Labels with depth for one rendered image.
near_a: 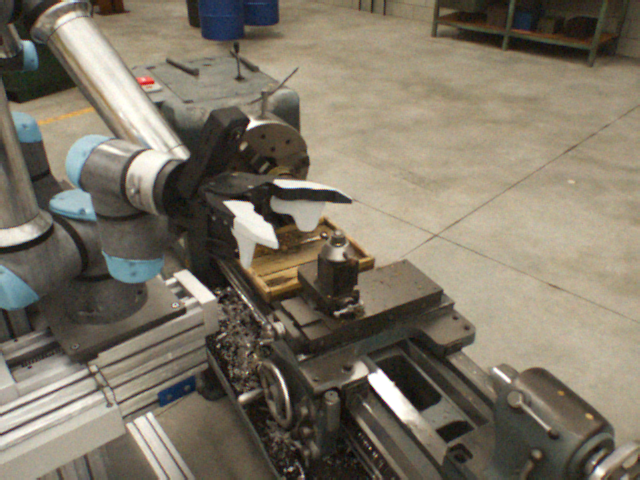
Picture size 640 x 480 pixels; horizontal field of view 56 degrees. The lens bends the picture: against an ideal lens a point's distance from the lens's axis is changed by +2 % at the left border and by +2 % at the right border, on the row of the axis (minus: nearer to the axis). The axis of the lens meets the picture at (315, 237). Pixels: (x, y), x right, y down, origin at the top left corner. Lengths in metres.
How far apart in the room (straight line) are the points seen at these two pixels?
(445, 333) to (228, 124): 1.03
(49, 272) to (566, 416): 0.85
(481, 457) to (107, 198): 0.84
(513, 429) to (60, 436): 0.76
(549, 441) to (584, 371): 1.89
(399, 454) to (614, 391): 1.71
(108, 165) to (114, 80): 0.20
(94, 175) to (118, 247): 0.10
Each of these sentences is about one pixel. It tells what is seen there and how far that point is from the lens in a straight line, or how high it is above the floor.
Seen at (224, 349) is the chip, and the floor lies 0.59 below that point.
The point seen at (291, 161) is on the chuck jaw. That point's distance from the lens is 1.88.
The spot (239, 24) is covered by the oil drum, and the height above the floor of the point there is 0.18.
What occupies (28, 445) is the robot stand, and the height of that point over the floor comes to 1.07.
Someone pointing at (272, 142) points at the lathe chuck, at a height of 1.17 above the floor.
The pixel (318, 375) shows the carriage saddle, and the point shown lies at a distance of 1.39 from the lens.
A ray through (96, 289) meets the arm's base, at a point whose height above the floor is 1.23.
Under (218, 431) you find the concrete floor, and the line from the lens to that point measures 2.50.
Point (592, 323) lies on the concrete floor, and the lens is 3.24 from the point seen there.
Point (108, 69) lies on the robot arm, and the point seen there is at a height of 1.64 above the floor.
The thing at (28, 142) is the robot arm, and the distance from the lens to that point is 1.55.
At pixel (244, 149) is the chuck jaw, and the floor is 1.18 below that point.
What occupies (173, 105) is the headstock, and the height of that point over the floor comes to 1.25.
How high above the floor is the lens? 1.88
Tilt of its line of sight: 32 degrees down
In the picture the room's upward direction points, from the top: straight up
